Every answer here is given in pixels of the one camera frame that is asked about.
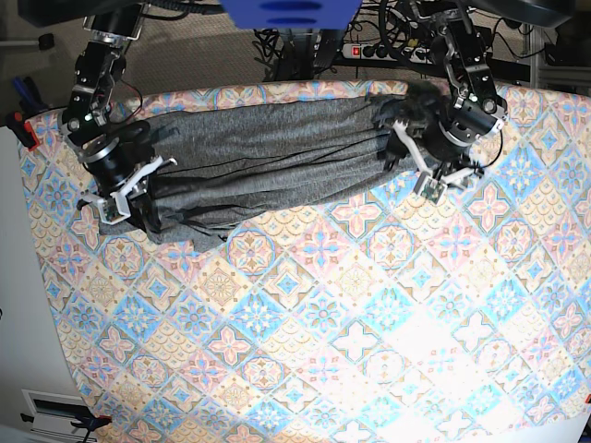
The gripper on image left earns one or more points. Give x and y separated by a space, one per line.
123 165

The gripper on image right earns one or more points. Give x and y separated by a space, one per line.
437 145

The grey t-shirt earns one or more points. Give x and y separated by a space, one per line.
235 164

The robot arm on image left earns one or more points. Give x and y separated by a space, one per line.
88 115

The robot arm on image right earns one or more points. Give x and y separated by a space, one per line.
458 52

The white power strip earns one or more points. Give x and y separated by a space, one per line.
377 52

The red black clamp left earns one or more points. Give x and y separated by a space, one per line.
23 130

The patterned tablecloth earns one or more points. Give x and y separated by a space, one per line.
379 318

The black orange clamp bottom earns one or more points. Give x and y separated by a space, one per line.
91 423

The white vent panel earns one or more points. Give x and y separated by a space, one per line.
51 415

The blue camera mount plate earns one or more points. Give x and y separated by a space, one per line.
291 14

